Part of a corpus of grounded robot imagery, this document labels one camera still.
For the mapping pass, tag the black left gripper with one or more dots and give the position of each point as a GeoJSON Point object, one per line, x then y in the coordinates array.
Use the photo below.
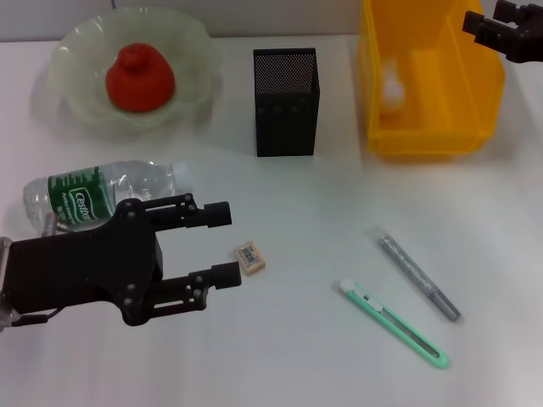
{"type": "Point", "coordinates": [85, 271]}

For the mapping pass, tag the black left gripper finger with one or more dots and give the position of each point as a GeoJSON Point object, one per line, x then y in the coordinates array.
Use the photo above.
{"type": "Point", "coordinates": [227, 275]}
{"type": "Point", "coordinates": [216, 214]}

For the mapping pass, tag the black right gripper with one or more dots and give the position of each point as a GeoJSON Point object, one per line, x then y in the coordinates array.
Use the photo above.
{"type": "Point", "coordinates": [530, 42]}

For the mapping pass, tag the clear green-label water bottle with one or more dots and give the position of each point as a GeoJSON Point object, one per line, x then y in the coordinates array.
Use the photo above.
{"type": "Point", "coordinates": [76, 191]}

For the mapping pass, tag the white paper ball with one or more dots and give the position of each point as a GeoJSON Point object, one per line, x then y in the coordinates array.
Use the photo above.
{"type": "Point", "coordinates": [392, 91]}

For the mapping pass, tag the red-orange toy orange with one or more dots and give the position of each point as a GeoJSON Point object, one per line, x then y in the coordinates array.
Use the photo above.
{"type": "Point", "coordinates": [140, 85]}

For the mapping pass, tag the mint green utility knife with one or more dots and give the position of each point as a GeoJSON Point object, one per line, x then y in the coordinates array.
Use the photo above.
{"type": "Point", "coordinates": [382, 311]}

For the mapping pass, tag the beige eraser with barcode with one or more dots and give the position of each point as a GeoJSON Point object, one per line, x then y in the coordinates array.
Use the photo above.
{"type": "Point", "coordinates": [252, 256]}

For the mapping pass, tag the black mesh pen holder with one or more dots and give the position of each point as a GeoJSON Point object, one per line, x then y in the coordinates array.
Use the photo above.
{"type": "Point", "coordinates": [284, 127]}

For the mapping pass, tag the grey marker pen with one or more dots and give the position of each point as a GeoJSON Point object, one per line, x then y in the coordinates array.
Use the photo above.
{"type": "Point", "coordinates": [415, 275]}

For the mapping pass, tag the pale green translucent fruit bowl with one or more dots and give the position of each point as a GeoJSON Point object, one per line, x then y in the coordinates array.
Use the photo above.
{"type": "Point", "coordinates": [76, 51]}

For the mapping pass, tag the yellow plastic bin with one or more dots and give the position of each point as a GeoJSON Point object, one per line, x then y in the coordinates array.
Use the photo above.
{"type": "Point", "coordinates": [424, 144]}

